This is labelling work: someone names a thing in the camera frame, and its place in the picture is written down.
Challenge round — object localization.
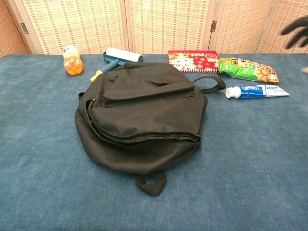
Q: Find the woven bamboo folding screen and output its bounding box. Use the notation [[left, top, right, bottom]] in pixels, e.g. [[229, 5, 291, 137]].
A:
[[0, 0, 308, 57]]

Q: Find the orange drink bottle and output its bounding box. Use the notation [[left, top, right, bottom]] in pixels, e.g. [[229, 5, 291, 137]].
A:
[[62, 45, 84, 76]]

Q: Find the green snack bag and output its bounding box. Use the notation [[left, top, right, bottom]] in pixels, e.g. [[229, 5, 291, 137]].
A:
[[218, 57, 280, 84]]

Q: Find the black backpack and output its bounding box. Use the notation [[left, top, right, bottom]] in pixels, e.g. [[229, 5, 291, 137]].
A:
[[74, 62, 227, 197]]

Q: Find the blue table cover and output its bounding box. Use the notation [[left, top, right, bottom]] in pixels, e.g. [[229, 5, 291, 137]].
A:
[[0, 53, 308, 231]]

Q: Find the blue toothpaste tube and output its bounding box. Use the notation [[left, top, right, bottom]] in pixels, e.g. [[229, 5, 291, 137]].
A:
[[225, 84, 290, 100]]

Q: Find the teal lint roller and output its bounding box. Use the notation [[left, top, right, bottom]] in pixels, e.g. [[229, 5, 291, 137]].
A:
[[90, 47, 144, 83]]

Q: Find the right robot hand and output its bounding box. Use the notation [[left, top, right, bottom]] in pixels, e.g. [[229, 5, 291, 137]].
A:
[[281, 15, 308, 74]]

